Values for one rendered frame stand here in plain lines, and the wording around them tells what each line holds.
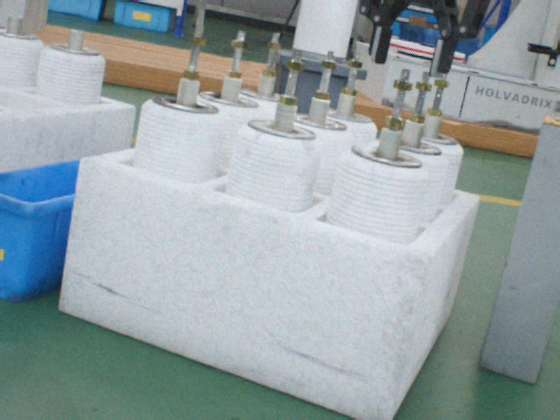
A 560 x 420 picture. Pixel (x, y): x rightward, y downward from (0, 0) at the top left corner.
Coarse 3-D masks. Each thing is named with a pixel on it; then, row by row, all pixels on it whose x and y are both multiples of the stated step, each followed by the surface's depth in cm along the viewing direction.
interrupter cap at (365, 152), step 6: (354, 150) 84; (360, 150) 85; (366, 150) 86; (372, 150) 87; (360, 156) 83; (366, 156) 82; (372, 156) 83; (402, 156) 87; (408, 156) 87; (378, 162) 82; (384, 162) 82; (390, 162) 82; (396, 162) 82; (402, 162) 83; (408, 162) 84; (414, 162) 85; (420, 162) 85
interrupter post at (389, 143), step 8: (384, 128) 85; (384, 136) 84; (392, 136) 84; (400, 136) 84; (384, 144) 84; (392, 144) 84; (400, 144) 85; (376, 152) 85; (384, 152) 84; (392, 152) 84; (392, 160) 84
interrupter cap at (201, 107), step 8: (160, 96) 93; (168, 96) 95; (176, 96) 96; (160, 104) 89; (168, 104) 89; (200, 104) 94; (208, 104) 95; (192, 112) 89; (200, 112) 89; (208, 112) 90; (216, 112) 91
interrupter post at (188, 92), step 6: (180, 84) 91; (186, 84) 91; (192, 84) 91; (198, 84) 92; (180, 90) 91; (186, 90) 91; (192, 90) 91; (198, 90) 92; (180, 96) 91; (186, 96) 91; (192, 96) 91; (180, 102) 91; (186, 102) 91; (192, 102) 92
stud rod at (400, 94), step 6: (402, 72) 83; (408, 72) 83; (402, 78) 83; (408, 78) 83; (402, 90) 83; (396, 96) 84; (402, 96) 84; (396, 102) 84; (402, 102) 84; (396, 108) 84; (396, 114) 84; (390, 126) 84
